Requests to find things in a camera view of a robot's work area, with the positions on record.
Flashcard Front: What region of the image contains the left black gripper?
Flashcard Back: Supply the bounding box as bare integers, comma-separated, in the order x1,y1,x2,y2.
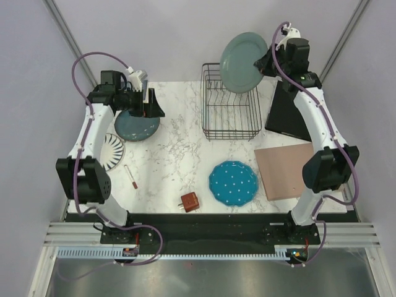
116,88,164,119

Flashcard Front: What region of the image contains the grey-green round plate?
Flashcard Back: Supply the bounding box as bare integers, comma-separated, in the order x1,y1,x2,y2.
220,32,268,93

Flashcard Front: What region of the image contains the wire dish rack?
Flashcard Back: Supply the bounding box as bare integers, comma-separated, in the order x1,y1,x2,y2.
200,62,262,140

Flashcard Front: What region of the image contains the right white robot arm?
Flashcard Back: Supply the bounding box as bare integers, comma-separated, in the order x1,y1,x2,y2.
254,37,359,244

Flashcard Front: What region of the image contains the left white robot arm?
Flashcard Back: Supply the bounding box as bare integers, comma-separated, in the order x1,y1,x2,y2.
56,68,165,243

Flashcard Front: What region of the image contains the dark teal floral plate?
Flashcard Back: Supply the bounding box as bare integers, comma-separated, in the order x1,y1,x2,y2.
114,111,160,142

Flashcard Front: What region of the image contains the black board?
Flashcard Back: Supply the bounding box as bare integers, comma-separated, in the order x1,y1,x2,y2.
265,81,311,142

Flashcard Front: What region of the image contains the white striped plate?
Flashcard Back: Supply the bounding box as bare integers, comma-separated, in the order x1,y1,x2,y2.
100,133,125,171

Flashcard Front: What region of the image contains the red tipped tube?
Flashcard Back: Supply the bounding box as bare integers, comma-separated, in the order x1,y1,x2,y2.
124,165,138,190

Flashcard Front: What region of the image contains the red cube power adapter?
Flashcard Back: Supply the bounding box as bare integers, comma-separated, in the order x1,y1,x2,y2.
178,192,200,213

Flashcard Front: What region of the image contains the pink board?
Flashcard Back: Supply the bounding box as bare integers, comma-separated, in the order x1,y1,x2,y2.
254,143,314,201

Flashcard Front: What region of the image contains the blue polka dot plate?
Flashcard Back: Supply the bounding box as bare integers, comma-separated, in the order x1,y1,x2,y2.
209,161,259,207

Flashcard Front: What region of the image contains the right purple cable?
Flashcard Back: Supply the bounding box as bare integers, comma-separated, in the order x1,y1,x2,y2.
272,21,361,269

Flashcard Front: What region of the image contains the purple cable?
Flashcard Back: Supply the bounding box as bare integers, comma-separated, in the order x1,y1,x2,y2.
57,51,165,282
272,21,361,269

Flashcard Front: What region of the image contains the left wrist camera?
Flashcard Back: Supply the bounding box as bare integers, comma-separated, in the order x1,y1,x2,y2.
126,67,147,92

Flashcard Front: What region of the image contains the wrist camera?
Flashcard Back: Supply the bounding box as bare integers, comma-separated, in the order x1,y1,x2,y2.
276,23,301,50
126,67,147,92

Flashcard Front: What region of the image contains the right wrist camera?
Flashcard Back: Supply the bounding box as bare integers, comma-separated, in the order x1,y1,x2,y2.
276,23,301,50

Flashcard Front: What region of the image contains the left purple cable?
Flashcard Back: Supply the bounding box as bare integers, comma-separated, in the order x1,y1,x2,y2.
57,51,165,282

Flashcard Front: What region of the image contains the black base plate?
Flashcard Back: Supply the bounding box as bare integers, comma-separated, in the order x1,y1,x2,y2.
63,212,361,256

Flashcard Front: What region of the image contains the white slotted cable duct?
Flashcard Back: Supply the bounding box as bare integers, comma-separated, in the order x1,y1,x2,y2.
56,246,290,260

